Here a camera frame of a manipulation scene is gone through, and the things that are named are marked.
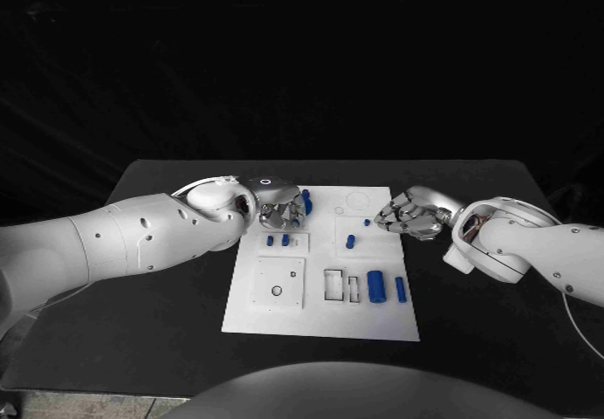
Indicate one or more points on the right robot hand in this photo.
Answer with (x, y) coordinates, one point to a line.
(415, 209)

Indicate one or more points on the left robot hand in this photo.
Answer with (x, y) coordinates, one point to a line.
(275, 199)

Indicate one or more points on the blue gear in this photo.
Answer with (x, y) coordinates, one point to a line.
(307, 203)

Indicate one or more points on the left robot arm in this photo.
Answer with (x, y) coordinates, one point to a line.
(117, 235)

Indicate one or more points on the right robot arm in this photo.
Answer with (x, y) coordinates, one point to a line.
(527, 242)

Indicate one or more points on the white task board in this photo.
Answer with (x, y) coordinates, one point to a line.
(324, 294)

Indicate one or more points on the thin long blue cylinder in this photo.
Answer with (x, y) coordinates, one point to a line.
(401, 289)

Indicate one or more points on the large blue cylinder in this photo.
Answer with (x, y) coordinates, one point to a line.
(376, 286)

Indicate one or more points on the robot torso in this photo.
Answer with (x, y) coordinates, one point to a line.
(357, 391)

